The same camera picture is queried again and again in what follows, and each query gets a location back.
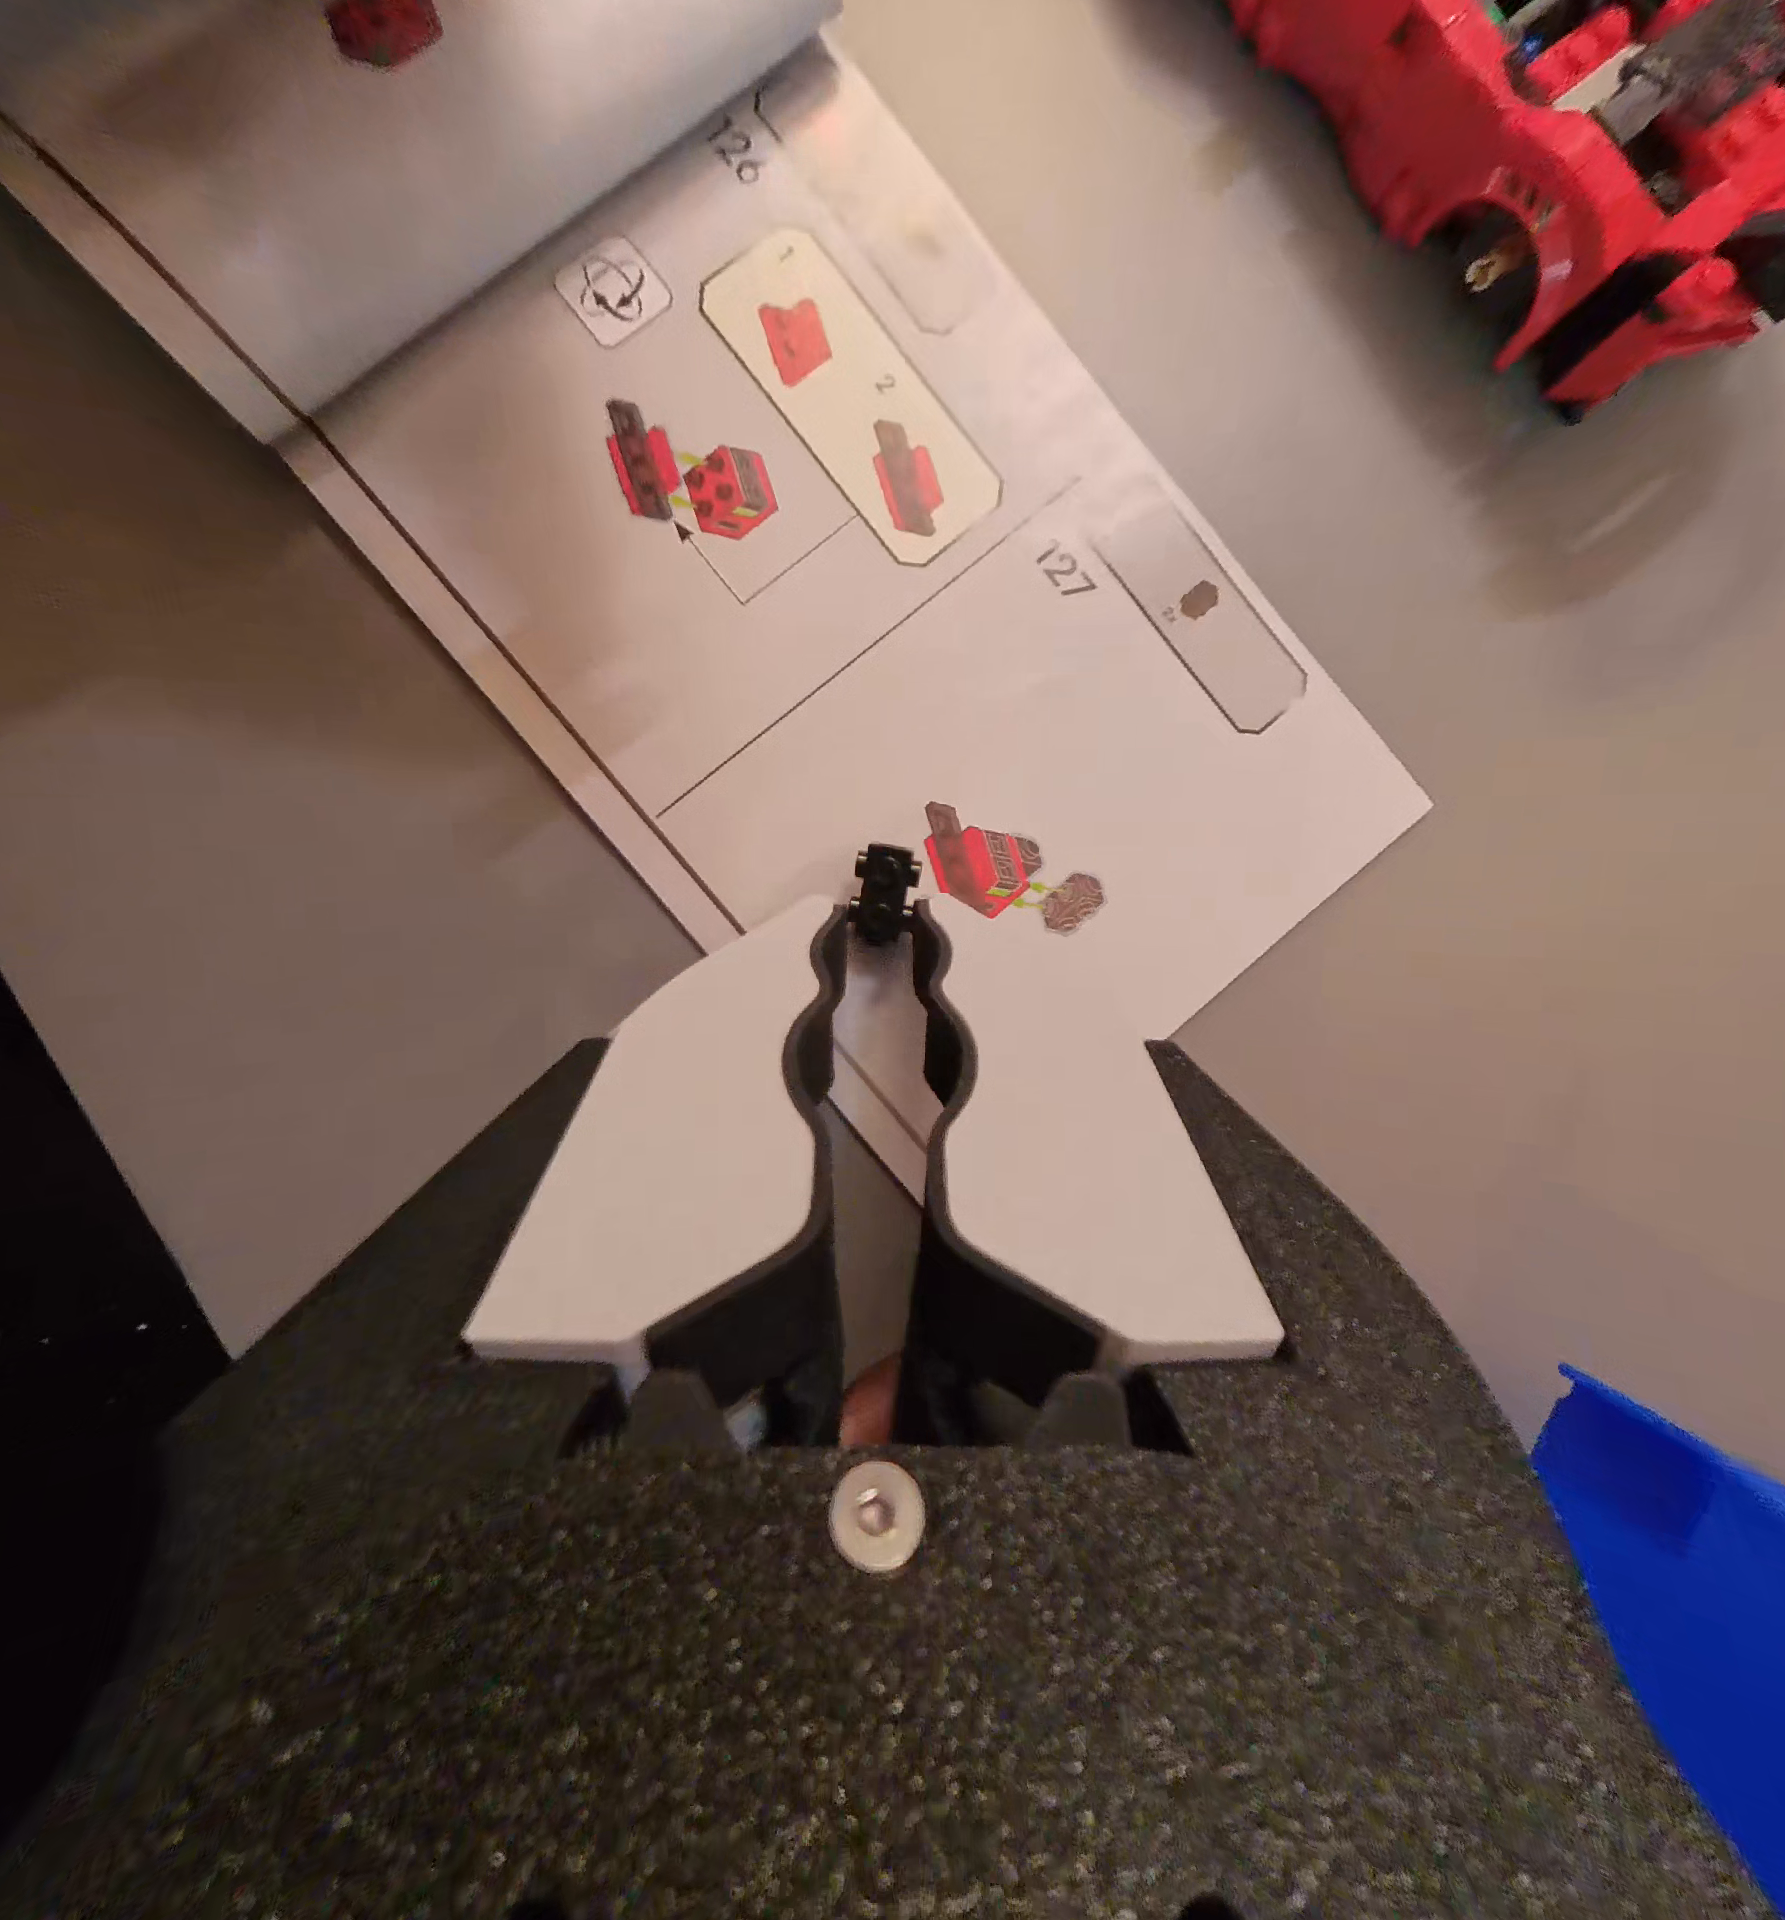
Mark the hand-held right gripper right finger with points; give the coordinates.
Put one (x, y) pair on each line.
(1102, 1202)

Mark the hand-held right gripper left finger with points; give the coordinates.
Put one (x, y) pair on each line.
(651, 1171)

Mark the small black lego piece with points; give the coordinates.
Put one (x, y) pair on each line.
(887, 884)

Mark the blue plastic storage bin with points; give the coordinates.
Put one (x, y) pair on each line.
(1731, 1649)

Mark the lego instruction booklet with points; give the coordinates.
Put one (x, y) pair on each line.
(456, 225)

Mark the red lego car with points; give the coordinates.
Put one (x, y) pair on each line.
(1507, 136)

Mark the person's right hand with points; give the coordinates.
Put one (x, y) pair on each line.
(869, 1402)

